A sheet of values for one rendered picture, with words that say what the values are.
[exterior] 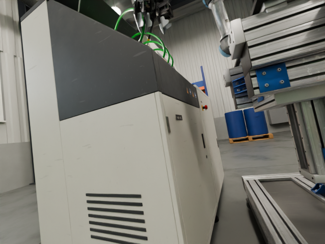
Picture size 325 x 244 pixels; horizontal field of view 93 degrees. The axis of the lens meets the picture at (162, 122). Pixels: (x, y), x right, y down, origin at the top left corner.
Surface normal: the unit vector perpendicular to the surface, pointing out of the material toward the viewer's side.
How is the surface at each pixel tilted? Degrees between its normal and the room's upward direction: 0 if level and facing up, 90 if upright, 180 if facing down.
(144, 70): 90
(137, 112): 90
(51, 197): 90
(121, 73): 90
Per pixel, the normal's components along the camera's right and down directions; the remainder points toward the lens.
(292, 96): -0.33, -0.03
